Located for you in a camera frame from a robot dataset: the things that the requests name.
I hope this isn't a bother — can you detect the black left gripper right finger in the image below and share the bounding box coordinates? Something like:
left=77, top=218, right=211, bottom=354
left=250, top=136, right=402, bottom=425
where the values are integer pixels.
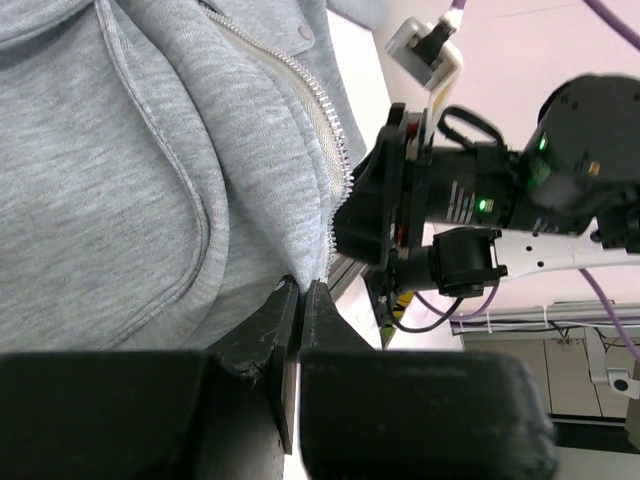
left=299, top=282, right=558, bottom=479

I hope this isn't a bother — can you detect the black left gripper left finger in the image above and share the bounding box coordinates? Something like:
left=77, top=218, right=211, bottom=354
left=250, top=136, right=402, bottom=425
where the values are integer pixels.
left=1, top=277, right=299, bottom=479

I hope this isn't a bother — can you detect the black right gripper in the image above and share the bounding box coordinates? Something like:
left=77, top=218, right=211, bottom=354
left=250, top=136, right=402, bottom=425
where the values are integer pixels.
left=333, top=106, right=521, bottom=349

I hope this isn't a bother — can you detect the grey zip-up jacket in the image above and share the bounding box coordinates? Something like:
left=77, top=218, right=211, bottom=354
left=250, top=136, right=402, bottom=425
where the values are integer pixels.
left=1, top=1, right=384, bottom=352

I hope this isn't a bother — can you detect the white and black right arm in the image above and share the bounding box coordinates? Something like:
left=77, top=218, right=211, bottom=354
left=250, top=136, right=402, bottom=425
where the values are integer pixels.
left=334, top=75, right=639, bottom=319

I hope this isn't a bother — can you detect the aluminium table edge rail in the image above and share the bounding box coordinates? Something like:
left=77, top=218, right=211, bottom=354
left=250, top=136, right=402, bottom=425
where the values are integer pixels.
left=327, top=255, right=370, bottom=302

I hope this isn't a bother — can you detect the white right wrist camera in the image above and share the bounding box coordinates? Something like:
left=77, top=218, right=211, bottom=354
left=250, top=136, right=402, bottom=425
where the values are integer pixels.
left=385, top=16, right=464, bottom=135

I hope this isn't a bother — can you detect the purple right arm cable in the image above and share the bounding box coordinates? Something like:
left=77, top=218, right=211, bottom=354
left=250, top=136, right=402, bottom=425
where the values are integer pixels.
left=414, top=0, right=640, bottom=361

